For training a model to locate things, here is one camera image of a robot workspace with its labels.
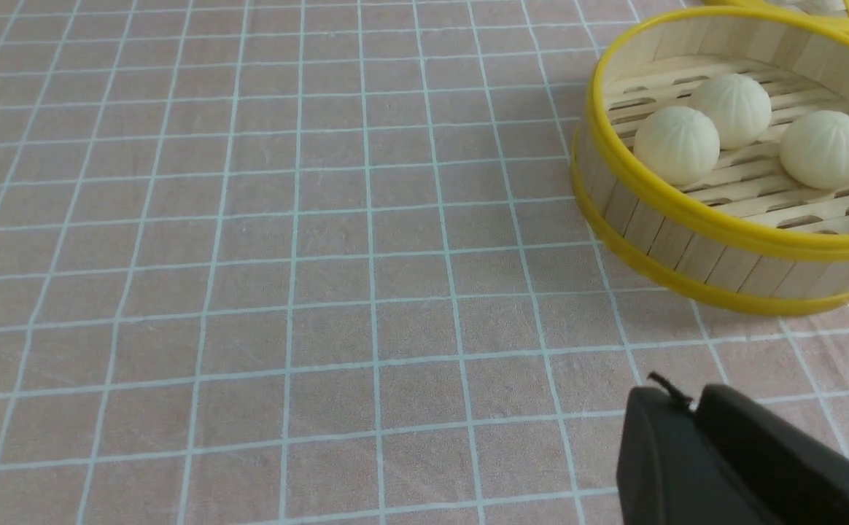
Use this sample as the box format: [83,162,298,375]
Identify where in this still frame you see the bamboo steamer tray yellow rims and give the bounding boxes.
[571,7,849,316]

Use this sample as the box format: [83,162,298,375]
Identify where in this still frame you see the white steamed bun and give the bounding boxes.
[632,106,721,187]
[689,74,772,150]
[779,110,849,190]

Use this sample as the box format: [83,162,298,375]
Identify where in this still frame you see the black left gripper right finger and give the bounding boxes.
[694,384,849,524]

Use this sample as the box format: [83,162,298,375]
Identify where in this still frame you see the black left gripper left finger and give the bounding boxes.
[616,373,783,524]

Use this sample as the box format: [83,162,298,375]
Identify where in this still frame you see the pink checkered tablecloth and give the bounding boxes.
[0,1,849,524]

